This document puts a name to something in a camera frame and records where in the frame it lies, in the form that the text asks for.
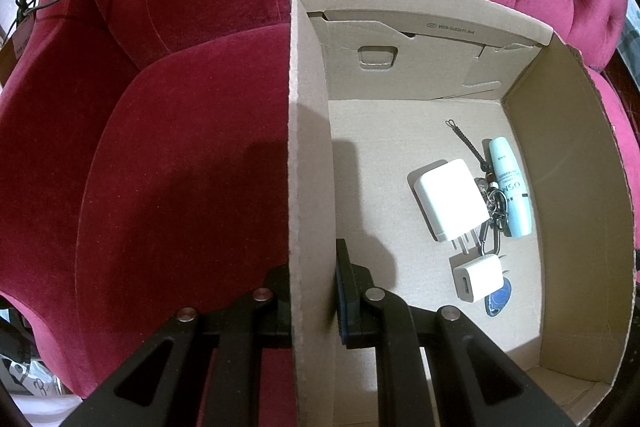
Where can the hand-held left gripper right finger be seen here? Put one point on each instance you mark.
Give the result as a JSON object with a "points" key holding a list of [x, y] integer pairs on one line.
{"points": [[350, 302]]}

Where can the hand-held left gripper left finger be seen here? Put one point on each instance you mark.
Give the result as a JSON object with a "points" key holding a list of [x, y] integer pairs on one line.
{"points": [[240, 332]]}

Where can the small white cube charger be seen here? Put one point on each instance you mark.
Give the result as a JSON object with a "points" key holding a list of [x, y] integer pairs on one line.
{"points": [[482, 279]]}

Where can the large white wall charger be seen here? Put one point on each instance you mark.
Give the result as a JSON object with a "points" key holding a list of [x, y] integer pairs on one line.
{"points": [[447, 197]]}

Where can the brown cardboard box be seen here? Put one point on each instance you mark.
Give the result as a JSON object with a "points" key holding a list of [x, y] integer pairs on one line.
{"points": [[380, 117]]}

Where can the teal cosmetic tube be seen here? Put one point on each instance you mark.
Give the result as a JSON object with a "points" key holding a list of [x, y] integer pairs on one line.
{"points": [[510, 187]]}

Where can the red velvet tufted sofa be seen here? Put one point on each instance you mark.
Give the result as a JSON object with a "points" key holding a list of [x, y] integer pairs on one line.
{"points": [[150, 157]]}

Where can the grey plaid blanket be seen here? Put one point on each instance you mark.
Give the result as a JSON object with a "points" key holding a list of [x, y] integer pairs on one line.
{"points": [[631, 42]]}

